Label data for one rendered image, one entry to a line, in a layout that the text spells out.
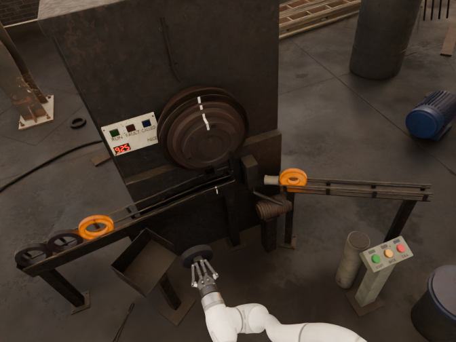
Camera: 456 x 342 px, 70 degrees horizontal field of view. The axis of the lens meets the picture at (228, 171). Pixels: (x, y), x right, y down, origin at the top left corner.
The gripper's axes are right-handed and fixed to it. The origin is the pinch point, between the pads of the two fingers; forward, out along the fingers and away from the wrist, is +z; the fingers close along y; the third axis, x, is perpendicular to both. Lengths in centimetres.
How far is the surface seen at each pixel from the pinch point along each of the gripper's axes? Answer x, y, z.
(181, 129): 39, 13, 43
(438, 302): -37, 106, -54
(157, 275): -22.2, -22.8, 9.2
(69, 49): 78, -20, 64
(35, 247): -12, -80, 46
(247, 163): -4, 45, 46
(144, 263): -22.6, -28.0, 18.6
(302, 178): -11, 72, 27
